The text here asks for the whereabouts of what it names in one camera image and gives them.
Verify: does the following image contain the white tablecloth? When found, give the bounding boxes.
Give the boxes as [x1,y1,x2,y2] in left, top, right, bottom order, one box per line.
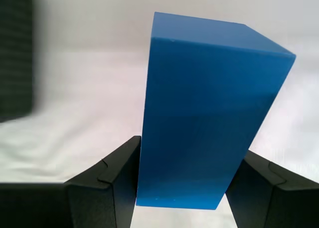
[0,0,319,228]

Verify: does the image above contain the blue rectangular block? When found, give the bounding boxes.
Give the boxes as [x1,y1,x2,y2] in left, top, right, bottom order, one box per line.
[136,11,297,210]

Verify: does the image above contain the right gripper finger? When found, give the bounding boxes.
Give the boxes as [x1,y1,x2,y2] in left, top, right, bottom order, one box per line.
[225,150,319,228]
[0,135,142,228]

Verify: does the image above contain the black woven basket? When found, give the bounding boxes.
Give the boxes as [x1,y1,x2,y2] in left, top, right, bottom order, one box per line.
[0,0,35,123]

